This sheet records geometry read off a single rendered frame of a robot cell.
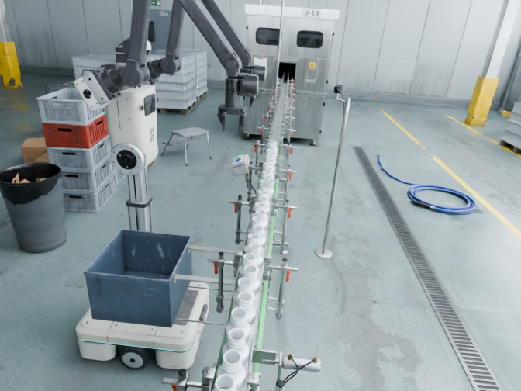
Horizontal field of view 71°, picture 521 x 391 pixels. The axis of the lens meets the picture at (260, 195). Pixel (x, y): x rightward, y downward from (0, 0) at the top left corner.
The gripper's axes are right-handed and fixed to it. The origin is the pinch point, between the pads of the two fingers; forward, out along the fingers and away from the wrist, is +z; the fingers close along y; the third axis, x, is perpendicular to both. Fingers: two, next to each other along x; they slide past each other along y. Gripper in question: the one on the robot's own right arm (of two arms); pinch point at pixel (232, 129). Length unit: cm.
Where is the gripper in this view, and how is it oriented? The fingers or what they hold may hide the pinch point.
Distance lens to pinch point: 149.0
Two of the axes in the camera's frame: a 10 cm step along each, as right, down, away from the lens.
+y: 10.0, 0.8, -0.5
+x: 0.8, -4.1, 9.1
